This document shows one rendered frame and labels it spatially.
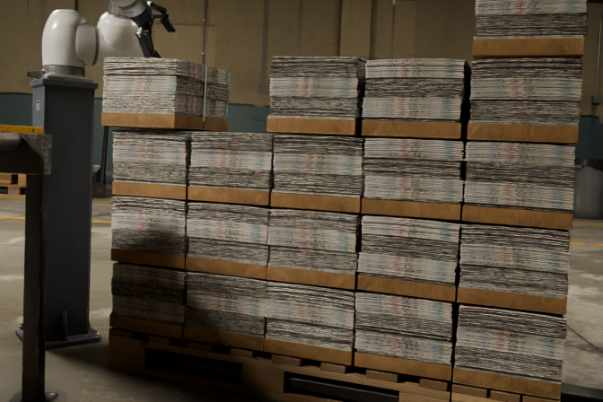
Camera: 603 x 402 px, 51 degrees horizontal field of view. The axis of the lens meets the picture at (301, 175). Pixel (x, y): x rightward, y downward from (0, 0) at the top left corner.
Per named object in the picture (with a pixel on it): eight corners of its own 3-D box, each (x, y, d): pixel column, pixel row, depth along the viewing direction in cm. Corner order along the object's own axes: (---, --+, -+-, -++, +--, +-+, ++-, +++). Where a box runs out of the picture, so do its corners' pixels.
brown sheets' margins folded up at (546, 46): (463, 344, 216) (479, 57, 211) (555, 357, 206) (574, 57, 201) (450, 382, 180) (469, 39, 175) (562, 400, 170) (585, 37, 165)
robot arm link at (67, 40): (38, 66, 247) (39, 10, 246) (86, 71, 257) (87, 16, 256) (46, 64, 234) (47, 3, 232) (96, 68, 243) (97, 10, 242)
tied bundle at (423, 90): (388, 139, 222) (391, 73, 221) (475, 143, 212) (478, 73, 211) (359, 136, 187) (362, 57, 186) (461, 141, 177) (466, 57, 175)
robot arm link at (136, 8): (110, 7, 201) (120, 20, 206) (135, 6, 198) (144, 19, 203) (119, -15, 204) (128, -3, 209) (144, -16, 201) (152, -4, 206)
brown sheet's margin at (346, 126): (308, 135, 232) (309, 122, 232) (385, 137, 222) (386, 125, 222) (266, 131, 197) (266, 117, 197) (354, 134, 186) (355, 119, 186)
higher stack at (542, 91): (460, 385, 217) (482, 4, 210) (554, 400, 207) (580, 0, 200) (447, 432, 181) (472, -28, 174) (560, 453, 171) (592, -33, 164)
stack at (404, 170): (165, 337, 255) (171, 130, 251) (462, 386, 217) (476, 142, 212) (105, 368, 219) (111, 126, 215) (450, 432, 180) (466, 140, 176)
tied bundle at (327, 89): (308, 136, 232) (310, 73, 231) (387, 139, 222) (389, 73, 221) (266, 133, 197) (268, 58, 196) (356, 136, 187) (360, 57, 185)
